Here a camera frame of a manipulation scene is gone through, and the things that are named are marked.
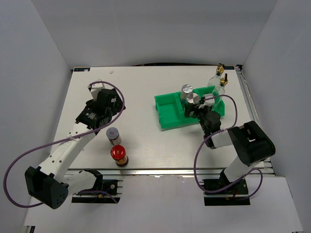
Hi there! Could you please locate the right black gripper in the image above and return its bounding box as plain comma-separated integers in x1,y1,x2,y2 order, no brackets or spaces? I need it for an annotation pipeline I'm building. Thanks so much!
184,103,212,134

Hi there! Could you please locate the white powder shaker jar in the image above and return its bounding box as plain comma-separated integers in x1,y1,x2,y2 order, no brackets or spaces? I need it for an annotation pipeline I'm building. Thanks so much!
185,92,200,107

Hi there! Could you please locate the oil bottle with dark contents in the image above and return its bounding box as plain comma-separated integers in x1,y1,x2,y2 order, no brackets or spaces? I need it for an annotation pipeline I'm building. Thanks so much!
212,73,228,109

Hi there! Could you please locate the red label spice jar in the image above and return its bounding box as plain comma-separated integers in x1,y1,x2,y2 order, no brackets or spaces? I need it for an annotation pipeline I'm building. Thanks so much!
106,127,121,146

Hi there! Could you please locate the blue label shaker jar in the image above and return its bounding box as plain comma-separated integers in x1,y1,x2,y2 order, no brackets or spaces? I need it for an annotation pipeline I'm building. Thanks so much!
180,84,193,105

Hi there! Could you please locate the green three-compartment bin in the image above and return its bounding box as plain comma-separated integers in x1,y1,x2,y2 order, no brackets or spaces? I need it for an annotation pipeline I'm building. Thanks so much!
154,87,225,130

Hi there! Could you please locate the clear oil bottle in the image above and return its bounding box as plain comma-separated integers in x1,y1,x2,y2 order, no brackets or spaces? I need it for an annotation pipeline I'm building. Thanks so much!
207,63,225,87

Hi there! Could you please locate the red cap sauce bottle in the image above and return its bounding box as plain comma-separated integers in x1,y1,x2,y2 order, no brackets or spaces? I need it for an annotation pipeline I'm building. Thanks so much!
110,145,129,167

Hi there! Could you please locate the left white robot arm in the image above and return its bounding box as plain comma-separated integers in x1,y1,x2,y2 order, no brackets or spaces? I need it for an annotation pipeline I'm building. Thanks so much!
25,88,123,209

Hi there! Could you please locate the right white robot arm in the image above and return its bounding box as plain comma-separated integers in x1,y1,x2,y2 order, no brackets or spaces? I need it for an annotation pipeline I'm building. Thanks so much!
185,94,276,194

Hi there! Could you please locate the left blue table sticker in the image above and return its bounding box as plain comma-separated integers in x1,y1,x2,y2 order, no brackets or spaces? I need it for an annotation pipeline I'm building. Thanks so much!
73,67,90,72

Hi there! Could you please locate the blue table sticker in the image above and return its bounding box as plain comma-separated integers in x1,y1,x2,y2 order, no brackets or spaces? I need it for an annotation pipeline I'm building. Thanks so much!
224,66,235,70
73,67,90,72

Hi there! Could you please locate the right blue table sticker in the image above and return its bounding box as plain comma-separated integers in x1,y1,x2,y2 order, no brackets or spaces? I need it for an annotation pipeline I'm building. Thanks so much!
224,66,235,70

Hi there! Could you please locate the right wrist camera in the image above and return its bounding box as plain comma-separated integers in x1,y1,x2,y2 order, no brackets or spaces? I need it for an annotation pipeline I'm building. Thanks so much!
199,93,215,108

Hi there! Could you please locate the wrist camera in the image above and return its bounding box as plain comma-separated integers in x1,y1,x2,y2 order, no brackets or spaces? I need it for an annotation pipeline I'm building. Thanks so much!
87,83,105,99
199,93,215,108

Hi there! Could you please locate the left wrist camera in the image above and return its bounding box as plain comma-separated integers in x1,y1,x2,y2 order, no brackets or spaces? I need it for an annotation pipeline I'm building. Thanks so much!
87,83,105,99

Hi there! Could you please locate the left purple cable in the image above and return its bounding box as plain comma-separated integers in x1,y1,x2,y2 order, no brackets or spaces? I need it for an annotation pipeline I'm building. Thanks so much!
3,82,126,208

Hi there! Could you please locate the purple cable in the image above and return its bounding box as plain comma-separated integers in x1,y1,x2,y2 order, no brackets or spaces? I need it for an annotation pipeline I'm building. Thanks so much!
193,94,263,201
3,82,126,208

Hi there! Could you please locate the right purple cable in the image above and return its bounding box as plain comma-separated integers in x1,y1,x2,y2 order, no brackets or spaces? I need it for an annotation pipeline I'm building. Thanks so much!
193,94,263,201

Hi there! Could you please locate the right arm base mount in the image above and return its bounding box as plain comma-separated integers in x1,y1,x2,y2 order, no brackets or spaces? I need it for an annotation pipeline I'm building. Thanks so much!
199,171,250,206

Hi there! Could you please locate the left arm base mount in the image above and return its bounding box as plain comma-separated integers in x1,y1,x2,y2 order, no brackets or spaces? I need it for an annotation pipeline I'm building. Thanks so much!
71,169,122,204

